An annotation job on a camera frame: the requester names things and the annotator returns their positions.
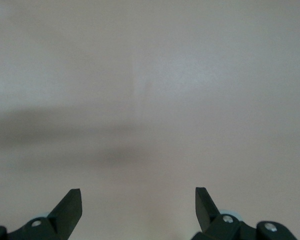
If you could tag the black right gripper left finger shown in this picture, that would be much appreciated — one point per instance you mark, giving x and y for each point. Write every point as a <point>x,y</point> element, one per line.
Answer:
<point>62,220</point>

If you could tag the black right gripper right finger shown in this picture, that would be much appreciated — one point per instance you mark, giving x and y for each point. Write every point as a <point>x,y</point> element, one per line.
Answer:
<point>207,212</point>

